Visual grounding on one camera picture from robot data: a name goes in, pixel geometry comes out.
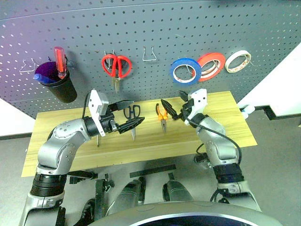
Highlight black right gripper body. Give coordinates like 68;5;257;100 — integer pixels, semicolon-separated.
178;98;195;121

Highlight black table crossbar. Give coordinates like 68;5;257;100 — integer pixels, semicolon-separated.
129;164;177;178

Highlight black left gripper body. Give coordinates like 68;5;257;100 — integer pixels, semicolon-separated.
100;103;119;135

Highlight red handled scissors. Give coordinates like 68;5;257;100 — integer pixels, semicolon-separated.
101;54;132;94

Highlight metal double peg hook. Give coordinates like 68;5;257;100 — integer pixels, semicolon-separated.
104;49;116;71

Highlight silver right robot leg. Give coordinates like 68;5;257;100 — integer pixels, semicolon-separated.
162;178;196;203

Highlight silver left robot leg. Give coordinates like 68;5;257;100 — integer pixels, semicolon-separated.
105;176;146;217

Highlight red tape roll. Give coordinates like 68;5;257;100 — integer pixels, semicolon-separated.
197;52;226;82

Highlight black plastic cup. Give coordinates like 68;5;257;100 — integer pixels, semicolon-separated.
34;61;78;104

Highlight grey perforated pegboard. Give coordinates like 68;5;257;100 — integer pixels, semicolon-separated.
0;0;301;118

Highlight white tape roll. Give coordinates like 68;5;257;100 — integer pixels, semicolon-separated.
224;49;252;73

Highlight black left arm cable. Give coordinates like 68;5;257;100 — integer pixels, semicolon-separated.
82;91;92;118

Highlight black handled scissors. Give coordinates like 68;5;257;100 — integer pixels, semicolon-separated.
123;105;142;142

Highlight blue marker pen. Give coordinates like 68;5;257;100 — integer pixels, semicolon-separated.
33;73;56;84

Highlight straight metal peg hook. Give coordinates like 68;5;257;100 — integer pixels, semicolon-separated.
180;56;197;78

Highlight white blue plastic object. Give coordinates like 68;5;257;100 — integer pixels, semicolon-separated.
239;105;256;117

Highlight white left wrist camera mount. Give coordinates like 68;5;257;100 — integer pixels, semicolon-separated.
88;89;109;137

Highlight bent wire pegboard hook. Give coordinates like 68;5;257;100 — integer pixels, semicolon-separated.
20;58;40;73
142;46;157;62

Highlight orange black handled pliers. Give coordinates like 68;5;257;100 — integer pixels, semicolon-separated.
155;103;169;133

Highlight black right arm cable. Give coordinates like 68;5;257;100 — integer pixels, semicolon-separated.
184;113;243;165

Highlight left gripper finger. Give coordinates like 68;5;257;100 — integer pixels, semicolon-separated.
116;116;145;135
110;100;134;112

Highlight grey robot torso rim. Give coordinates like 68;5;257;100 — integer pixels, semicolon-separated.
89;200;283;226

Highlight silver robot leg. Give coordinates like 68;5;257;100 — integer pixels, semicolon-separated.
162;178;196;203
105;176;146;217

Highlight metal table frame leg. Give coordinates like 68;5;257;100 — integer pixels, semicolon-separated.
95;178;105;222

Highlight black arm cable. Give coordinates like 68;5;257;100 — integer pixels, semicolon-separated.
184;113;243;165
82;91;92;118

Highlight red clear handled screwdriver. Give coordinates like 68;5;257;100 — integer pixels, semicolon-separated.
53;46;69;80

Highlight blue tape roll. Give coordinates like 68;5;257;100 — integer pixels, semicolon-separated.
169;57;202;87

